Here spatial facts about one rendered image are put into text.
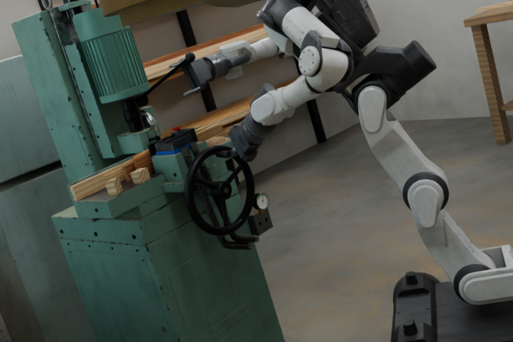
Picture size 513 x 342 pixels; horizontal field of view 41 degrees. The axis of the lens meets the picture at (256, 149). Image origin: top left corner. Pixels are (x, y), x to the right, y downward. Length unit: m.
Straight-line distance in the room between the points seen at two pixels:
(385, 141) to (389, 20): 3.72
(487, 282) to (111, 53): 1.42
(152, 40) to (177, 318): 3.14
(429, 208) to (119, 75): 1.09
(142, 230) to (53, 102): 0.64
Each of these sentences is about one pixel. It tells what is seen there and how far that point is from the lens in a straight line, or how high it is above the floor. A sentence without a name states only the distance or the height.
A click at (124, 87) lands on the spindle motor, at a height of 1.20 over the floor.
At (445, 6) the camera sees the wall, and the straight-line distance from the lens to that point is 5.52.
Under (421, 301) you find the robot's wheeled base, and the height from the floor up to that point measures 0.19.
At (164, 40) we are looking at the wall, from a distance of 5.24.
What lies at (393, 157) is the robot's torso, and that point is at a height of 0.76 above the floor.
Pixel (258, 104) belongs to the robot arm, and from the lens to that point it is 1.96.
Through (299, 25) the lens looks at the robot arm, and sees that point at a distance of 1.87.
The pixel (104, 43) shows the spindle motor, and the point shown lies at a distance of 2.34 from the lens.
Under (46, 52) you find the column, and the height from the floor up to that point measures 1.38.
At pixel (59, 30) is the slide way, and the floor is 1.44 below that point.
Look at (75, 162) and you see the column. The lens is 2.64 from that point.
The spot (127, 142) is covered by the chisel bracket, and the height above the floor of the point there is 1.01.
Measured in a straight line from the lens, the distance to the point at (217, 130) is 2.66.
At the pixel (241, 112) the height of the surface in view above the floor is 0.61.
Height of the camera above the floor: 1.36
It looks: 12 degrees down
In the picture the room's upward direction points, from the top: 17 degrees counter-clockwise
